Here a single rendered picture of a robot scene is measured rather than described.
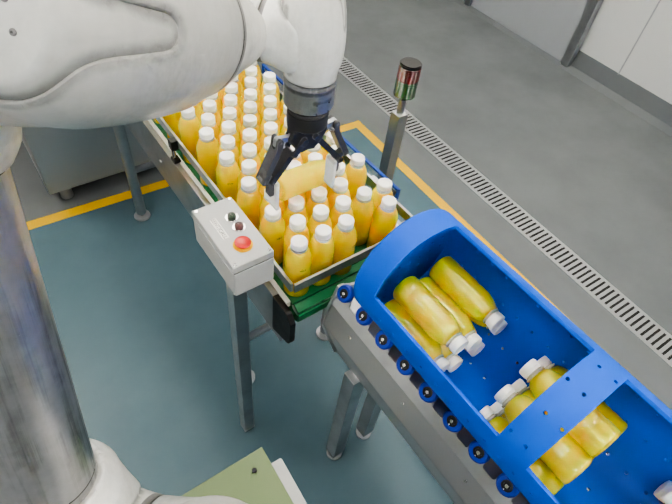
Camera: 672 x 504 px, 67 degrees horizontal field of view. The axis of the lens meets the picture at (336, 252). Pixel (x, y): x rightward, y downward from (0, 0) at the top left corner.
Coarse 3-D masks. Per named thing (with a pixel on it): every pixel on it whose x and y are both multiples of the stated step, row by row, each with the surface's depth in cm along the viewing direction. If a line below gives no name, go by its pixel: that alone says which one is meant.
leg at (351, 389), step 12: (348, 372) 145; (348, 384) 146; (360, 384) 146; (348, 396) 150; (360, 396) 154; (336, 408) 163; (348, 408) 155; (336, 420) 167; (348, 420) 164; (336, 432) 172; (348, 432) 175; (336, 444) 178; (336, 456) 190
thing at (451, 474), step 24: (336, 288) 123; (336, 312) 126; (336, 336) 127; (360, 360) 122; (384, 384) 117; (384, 408) 131; (408, 408) 113; (408, 432) 114; (432, 432) 109; (432, 456) 110; (456, 456) 105; (456, 480) 106
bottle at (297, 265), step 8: (288, 248) 118; (288, 256) 118; (296, 256) 117; (304, 256) 117; (288, 264) 118; (296, 264) 118; (304, 264) 118; (288, 272) 121; (296, 272) 119; (304, 272) 120; (296, 280) 122; (304, 288) 125; (296, 296) 127
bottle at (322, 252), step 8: (312, 240) 121; (320, 240) 119; (328, 240) 120; (312, 248) 121; (320, 248) 120; (328, 248) 120; (312, 256) 122; (320, 256) 121; (328, 256) 122; (312, 264) 124; (320, 264) 124; (328, 264) 124; (312, 272) 126; (320, 280) 128; (328, 280) 130
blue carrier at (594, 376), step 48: (384, 240) 101; (432, 240) 115; (480, 240) 105; (384, 288) 117; (528, 288) 95; (480, 336) 115; (528, 336) 109; (576, 336) 89; (432, 384) 97; (480, 384) 110; (528, 384) 108; (576, 384) 81; (624, 384) 93; (480, 432) 89; (528, 432) 82; (624, 432) 97; (528, 480) 83; (576, 480) 98; (624, 480) 97
